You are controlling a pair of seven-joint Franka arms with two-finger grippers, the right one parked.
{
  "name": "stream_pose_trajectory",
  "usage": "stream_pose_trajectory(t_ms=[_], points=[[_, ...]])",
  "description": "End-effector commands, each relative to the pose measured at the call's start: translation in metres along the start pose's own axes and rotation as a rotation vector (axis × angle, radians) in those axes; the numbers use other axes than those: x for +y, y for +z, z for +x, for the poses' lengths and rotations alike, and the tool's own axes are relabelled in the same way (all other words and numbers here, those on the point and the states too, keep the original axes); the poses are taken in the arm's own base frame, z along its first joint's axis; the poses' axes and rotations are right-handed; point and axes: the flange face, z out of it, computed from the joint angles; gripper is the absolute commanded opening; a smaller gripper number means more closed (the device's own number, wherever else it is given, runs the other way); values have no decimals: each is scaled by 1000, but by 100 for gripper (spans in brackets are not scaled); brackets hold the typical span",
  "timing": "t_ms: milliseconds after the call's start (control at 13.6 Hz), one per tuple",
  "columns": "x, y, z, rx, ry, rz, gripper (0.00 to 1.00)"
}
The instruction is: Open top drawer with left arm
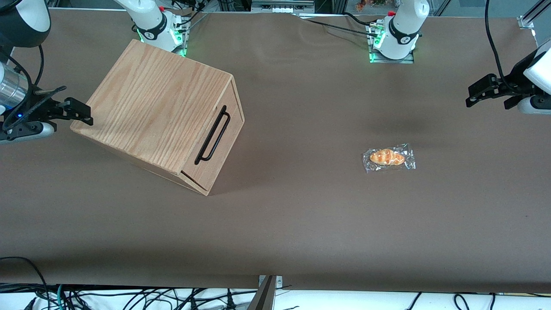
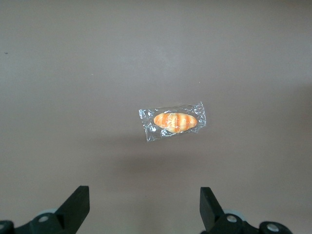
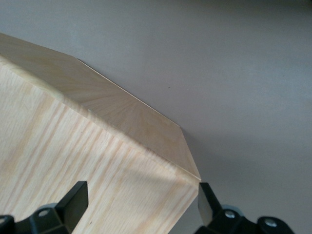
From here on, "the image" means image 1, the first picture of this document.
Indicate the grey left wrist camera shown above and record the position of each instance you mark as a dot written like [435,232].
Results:
[536,105]

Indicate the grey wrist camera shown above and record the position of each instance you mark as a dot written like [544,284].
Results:
[536,105]
[30,130]

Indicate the bread in clear wrapper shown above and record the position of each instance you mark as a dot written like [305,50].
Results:
[387,157]

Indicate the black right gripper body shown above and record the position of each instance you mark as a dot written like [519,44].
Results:
[29,106]

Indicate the orange background item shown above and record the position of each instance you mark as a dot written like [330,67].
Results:
[360,5]

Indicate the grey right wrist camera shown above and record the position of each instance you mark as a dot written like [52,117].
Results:
[30,130]

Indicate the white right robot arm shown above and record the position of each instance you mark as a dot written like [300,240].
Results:
[26,21]

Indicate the aluminium corner frame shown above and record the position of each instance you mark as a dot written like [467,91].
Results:
[527,19]

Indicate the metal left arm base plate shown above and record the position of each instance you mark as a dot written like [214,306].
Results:
[387,61]

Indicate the grey background equipment box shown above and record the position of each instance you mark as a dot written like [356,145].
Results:
[280,6]

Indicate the wooden drawer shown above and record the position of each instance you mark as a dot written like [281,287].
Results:
[230,142]

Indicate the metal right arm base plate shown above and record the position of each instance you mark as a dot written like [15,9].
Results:
[184,43]

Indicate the aluminium profile bracket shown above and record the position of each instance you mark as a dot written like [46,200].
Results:
[264,297]

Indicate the wooden drawer cabinet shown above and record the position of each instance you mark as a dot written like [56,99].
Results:
[150,103]

